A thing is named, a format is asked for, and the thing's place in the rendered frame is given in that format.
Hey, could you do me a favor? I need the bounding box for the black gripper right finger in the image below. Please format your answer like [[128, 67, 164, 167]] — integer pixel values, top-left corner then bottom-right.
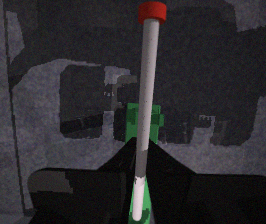
[[146, 139, 266, 224]]

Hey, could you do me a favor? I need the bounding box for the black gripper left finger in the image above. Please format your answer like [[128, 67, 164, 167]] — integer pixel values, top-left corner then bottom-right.
[[27, 137, 137, 224]]

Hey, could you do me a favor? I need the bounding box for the grey pin with red cap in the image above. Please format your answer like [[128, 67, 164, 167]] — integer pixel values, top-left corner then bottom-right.
[[132, 2, 166, 221]]

